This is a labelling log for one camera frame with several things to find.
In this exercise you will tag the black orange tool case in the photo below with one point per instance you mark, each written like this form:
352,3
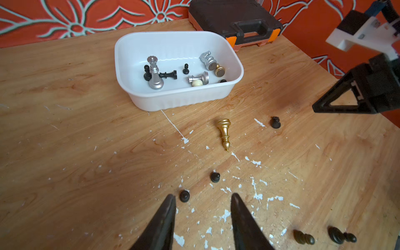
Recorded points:
241,23

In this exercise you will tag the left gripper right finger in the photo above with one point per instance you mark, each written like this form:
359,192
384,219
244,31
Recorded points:
246,232

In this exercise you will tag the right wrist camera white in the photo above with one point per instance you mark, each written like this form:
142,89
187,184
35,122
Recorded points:
361,29

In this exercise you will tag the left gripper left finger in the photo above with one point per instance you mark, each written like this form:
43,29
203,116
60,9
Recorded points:
159,233

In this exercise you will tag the gold chess bishop lying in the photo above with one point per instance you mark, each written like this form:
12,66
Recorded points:
223,126

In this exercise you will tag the gold chess piece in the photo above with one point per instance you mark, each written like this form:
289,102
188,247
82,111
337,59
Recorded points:
219,71

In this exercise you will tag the white rectangular storage box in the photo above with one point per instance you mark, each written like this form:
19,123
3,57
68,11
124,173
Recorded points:
174,49

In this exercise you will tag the black chess piece two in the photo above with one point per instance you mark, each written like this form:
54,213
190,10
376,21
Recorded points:
275,122

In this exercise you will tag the silver chess knight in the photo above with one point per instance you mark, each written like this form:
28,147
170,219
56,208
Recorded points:
208,60

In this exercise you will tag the cream chess pawn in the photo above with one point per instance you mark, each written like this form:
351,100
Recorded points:
196,83

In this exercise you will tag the black chess piece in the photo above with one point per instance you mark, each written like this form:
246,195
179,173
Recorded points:
147,76

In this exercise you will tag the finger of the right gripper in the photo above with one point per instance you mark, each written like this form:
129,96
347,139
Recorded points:
356,82

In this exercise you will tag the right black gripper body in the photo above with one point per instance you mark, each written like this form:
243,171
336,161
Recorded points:
384,83

